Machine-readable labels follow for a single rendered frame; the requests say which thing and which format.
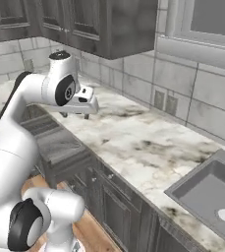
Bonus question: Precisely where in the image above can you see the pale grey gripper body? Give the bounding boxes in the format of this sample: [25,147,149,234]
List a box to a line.
[46,94,100,116]

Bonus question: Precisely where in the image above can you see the open dark grey drawer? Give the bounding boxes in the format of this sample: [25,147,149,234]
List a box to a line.
[19,103,93,191]

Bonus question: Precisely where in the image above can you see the dark grey closed drawer front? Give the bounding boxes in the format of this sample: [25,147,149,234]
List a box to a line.
[96,160,159,220]

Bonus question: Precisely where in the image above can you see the narrow dark lower cabinet door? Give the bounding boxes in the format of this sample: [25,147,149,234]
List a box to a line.
[74,166,102,224]

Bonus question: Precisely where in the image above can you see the narrow dark cabinet door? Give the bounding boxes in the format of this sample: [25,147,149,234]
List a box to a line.
[74,166,102,224]
[67,0,102,57]
[39,0,70,45]

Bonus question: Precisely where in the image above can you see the narrow dark upper cabinet door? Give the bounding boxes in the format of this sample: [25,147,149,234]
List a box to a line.
[39,0,70,45]
[67,0,102,57]

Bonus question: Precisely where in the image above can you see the dark grey upper cabinet run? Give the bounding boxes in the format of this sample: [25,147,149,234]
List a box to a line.
[0,0,159,61]

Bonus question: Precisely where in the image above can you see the dark grey lower cabinet door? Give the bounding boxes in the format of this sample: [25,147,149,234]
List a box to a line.
[98,176,143,252]

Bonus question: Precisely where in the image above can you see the wide dark upper cabinet door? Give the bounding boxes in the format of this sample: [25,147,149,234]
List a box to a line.
[0,0,41,44]

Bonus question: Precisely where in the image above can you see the grey kitchen sink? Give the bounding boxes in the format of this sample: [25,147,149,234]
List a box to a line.
[163,149,225,251]

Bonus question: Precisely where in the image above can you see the dark grey sink base cabinet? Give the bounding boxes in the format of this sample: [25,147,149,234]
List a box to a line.
[154,215,213,252]

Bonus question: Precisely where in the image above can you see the grey framed window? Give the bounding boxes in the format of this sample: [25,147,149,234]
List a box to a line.
[155,0,225,71]

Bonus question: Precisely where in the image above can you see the grey wall outlet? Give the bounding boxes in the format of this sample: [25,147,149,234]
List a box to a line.
[153,90,166,111]
[165,94,179,116]
[23,58,35,74]

